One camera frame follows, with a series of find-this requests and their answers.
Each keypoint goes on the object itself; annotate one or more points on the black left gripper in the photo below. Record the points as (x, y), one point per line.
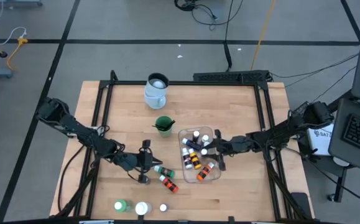
(139, 160)

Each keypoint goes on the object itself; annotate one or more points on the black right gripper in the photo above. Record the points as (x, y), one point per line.
(232, 144)

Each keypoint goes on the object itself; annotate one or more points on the white acrylic paint bottle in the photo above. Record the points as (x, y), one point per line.
(186, 158)
(204, 151)

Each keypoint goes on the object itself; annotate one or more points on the dark green acrylic paint bottle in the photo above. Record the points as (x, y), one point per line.
(205, 137)

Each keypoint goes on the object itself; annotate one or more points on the blue acrylic paint bottle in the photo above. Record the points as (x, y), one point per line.
(192, 144)

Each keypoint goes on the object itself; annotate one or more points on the yellow acrylic paint bottle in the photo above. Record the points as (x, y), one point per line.
(194, 158)

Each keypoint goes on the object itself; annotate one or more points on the dark brown acrylic paint bottle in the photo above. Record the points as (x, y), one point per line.
(196, 134)

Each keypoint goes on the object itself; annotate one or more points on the orange acrylic paint bottle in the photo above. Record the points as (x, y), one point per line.
(205, 171)

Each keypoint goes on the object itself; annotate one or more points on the red acrylic paint bottle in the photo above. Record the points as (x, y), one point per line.
(168, 184)

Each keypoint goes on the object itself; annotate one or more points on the paintbrush black bristles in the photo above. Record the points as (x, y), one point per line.
(157, 126)

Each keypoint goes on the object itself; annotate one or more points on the clear plastic bin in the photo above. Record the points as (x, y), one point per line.
(189, 175)

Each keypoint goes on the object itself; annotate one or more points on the thin paintbrush silver ferrule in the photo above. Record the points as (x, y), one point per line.
(166, 127)

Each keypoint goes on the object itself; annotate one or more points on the thin paintbrush gold ferrule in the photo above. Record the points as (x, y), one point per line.
(172, 124)
(169, 125)

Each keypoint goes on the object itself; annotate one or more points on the purple acrylic paint bottle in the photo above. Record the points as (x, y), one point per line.
(163, 207)

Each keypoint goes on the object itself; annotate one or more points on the large green paint bottle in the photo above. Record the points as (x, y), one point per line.
(119, 206)

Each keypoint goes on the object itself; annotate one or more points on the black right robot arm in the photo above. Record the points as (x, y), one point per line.
(285, 130)

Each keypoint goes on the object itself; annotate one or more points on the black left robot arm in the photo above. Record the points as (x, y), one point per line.
(74, 127)

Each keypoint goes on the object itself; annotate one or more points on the green plastic cup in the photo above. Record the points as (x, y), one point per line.
(164, 133)

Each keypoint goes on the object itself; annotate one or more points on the black power strip box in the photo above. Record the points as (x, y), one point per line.
(229, 76)

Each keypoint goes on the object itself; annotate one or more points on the silver bar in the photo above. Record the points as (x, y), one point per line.
(263, 222)
(95, 222)

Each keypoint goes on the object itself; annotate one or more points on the black power adapter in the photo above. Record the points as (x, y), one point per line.
(300, 108)

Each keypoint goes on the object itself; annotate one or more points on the black flat device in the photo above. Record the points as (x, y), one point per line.
(301, 202)

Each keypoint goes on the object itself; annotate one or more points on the white printed box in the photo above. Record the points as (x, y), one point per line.
(321, 140)

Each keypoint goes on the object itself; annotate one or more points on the white round object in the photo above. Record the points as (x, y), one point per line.
(341, 161)

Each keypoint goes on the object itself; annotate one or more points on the black desk leg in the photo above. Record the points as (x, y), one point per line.
(341, 186)

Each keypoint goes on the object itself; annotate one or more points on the black floor disc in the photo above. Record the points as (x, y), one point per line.
(3, 54)

